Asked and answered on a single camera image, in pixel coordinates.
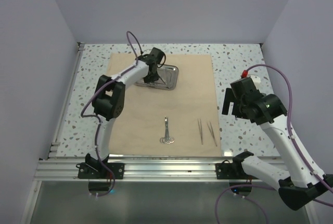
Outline steel pointed tweezers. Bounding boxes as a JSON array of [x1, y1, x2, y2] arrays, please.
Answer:
[[198, 118, 203, 145]]

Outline steel instrument tray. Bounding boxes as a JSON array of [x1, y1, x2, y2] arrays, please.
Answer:
[[135, 65, 179, 91]]

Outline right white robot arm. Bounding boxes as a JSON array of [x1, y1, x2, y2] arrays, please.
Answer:
[[216, 77, 332, 210]]

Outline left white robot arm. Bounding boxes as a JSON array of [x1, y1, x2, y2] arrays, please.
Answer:
[[76, 47, 166, 179]]

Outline beige cloth wrap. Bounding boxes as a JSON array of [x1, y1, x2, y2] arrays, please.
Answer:
[[109, 54, 222, 157]]

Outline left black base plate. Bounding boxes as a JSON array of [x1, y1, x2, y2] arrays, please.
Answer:
[[75, 154, 125, 179]]

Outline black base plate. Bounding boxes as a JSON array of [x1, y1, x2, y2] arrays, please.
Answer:
[[215, 151, 254, 180], [75, 154, 125, 179]]

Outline steel ring-handled scissors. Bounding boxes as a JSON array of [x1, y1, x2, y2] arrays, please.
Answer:
[[160, 116, 170, 144]]

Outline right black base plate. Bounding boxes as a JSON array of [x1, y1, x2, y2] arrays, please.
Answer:
[[215, 151, 254, 180]]

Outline steel scalpel handle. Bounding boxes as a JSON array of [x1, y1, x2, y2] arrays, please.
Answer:
[[207, 121, 217, 147]]

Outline steel ring-handled forceps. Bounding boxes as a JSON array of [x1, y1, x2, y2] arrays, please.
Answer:
[[147, 78, 167, 89], [162, 116, 174, 144]]

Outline aluminium mounting rail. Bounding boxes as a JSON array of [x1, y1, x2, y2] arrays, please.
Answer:
[[33, 155, 232, 182]]

